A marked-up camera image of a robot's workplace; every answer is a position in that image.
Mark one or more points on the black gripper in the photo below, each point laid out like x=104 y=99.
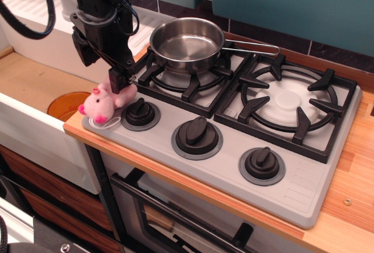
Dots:
x=106 y=38

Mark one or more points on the pink stuffed pig toy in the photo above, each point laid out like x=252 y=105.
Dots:
x=101 y=104

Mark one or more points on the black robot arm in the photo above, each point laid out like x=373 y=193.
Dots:
x=100 y=9

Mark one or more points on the stainless steel pan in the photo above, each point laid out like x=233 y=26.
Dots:
x=192 y=45

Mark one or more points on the black left stove knob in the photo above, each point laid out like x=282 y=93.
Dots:
x=140 y=115

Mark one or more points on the black stove knob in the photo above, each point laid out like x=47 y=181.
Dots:
x=197 y=139
x=140 y=115
x=262 y=166

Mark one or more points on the white toy sink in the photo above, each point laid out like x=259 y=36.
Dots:
x=33 y=74

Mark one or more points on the black left burner grate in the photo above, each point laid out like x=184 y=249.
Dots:
x=200 y=93

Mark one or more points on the black burner grate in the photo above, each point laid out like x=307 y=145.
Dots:
x=200 y=93
x=302 y=110

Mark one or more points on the black middle stove knob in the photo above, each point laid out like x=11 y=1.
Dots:
x=197 y=139

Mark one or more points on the oven door with window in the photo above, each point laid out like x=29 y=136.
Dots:
x=173 y=236

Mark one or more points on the grey toy stove top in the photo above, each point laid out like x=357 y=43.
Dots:
x=297 y=198

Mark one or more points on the white right burner cap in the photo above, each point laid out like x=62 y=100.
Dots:
x=285 y=97

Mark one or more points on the black right stove knob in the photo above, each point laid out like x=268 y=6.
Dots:
x=262 y=166

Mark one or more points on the black right burner grate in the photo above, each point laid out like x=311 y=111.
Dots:
x=302 y=110

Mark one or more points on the black oven door handle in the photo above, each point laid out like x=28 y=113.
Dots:
x=129 y=184

